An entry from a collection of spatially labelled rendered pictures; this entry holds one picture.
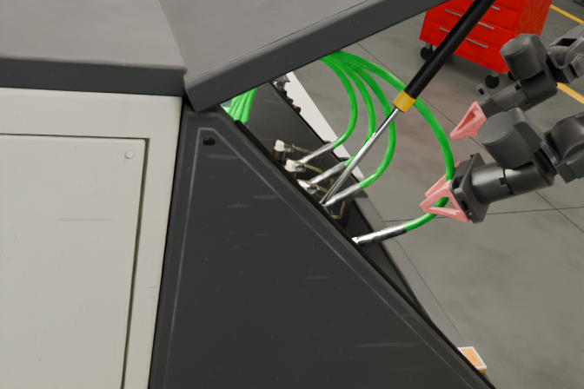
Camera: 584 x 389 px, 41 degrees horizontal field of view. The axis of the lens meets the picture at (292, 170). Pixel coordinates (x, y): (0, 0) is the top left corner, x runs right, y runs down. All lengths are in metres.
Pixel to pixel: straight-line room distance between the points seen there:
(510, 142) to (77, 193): 0.58
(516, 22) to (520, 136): 4.36
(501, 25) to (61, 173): 4.82
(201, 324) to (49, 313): 0.17
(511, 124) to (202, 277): 0.47
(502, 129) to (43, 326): 0.63
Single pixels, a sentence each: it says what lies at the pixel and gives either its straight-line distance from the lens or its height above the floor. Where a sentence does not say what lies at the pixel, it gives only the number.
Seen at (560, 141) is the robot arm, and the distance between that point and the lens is 1.13.
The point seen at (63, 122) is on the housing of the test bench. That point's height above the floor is 1.43.
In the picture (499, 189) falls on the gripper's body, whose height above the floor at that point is 1.29.
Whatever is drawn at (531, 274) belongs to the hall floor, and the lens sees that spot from 3.56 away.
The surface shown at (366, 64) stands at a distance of 1.13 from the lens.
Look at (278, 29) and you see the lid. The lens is 0.78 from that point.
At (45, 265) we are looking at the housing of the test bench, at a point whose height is 1.26.
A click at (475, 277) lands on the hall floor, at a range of 3.40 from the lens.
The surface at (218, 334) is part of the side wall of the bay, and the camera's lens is 0.96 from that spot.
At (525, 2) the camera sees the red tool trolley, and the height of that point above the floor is 0.65.
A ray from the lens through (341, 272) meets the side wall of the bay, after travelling 0.95.
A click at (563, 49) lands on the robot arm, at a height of 1.40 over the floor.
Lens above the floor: 1.78
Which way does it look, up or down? 28 degrees down
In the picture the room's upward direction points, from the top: 11 degrees clockwise
